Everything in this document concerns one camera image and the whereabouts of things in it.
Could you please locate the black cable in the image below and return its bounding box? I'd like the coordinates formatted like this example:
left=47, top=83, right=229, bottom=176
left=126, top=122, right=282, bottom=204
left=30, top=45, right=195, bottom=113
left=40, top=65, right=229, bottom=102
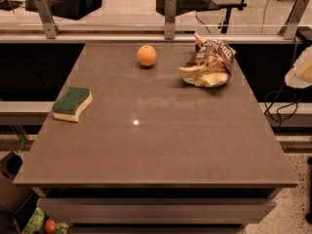
left=263, top=81, right=301, bottom=132

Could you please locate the green yellow sponge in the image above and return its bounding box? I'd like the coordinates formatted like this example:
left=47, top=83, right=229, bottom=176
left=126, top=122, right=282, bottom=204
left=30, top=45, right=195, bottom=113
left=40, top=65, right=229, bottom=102
left=52, top=87, right=93, bottom=123

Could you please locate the small green packet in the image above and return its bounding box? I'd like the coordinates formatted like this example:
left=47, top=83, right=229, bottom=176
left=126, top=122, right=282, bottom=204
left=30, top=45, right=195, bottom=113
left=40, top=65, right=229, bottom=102
left=54, top=223, right=69, bottom=234

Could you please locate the left metal bracket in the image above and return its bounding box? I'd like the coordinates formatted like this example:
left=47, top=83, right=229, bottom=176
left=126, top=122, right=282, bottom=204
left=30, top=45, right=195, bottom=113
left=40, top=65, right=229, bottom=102
left=33, top=0, right=59, bottom=39

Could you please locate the grey table drawer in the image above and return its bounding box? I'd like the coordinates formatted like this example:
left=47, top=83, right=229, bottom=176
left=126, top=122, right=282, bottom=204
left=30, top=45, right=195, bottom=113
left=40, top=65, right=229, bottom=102
left=38, top=198, right=276, bottom=225

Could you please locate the middle metal bracket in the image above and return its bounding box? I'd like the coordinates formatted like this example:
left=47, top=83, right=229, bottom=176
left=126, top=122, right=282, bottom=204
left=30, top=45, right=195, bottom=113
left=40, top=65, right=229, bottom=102
left=164, top=0, right=176, bottom=40

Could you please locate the brown chip bag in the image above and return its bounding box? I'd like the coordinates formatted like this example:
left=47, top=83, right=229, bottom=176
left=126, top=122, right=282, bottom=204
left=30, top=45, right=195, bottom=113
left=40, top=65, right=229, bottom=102
left=177, top=32, right=236, bottom=88

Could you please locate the metal bracket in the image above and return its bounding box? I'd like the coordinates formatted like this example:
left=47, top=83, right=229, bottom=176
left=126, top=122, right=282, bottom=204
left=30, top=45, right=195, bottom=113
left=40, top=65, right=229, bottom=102
left=164, top=0, right=176, bottom=40
left=279, top=0, right=310, bottom=40
left=33, top=0, right=59, bottom=39

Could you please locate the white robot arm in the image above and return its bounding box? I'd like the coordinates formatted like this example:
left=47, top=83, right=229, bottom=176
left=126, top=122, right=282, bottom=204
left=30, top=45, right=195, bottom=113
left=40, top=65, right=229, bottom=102
left=285, top=46, right=312, bottom=89

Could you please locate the orange fruit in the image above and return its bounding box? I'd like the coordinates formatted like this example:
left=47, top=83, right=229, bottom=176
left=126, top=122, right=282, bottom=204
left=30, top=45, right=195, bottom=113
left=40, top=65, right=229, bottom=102
left=137, top=45, right=157, bottom=66

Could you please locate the red tomato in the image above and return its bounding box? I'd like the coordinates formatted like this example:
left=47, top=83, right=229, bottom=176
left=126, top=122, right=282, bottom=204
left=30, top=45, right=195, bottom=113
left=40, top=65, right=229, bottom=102
left=45, top=218, right=58, bottom=234

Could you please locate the right metal bracket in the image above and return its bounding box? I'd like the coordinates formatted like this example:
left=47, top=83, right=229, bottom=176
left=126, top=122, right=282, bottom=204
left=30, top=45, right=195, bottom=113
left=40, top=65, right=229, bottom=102
left=279, top=0, right=310, bottom=40

